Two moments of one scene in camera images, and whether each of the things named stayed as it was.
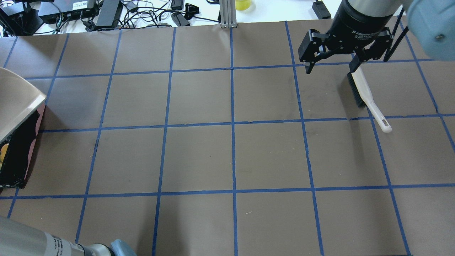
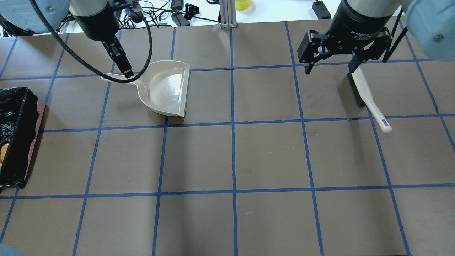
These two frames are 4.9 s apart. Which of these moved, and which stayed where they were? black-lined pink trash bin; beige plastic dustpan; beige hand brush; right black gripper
Moved: beige plastic dustpan
Stayed: right black gripper; black-lined pink trash bin; beige hand brush
